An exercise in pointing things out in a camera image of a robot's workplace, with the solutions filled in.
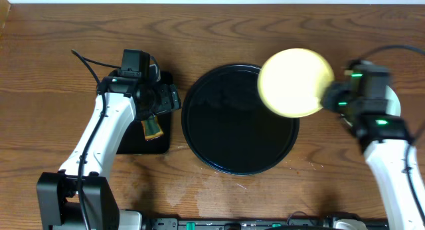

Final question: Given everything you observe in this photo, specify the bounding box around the round black tray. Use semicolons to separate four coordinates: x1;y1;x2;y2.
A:
181;64;299;175

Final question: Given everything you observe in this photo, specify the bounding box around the yellow plate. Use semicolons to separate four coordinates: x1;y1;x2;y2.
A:
257;48;335;118

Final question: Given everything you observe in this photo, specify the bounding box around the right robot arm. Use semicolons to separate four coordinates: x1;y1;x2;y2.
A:
321;60;424;229

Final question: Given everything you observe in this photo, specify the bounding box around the black rectangular tray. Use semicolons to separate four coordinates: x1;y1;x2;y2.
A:
114;70;173;155

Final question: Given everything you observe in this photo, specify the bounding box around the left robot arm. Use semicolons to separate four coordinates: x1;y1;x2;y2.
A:
37;72;181;229

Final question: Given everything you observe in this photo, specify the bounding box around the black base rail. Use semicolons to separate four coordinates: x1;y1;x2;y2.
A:
119;217;389;230

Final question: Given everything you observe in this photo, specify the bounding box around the green and orange sponge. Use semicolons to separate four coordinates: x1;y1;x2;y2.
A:
141;116;164;141

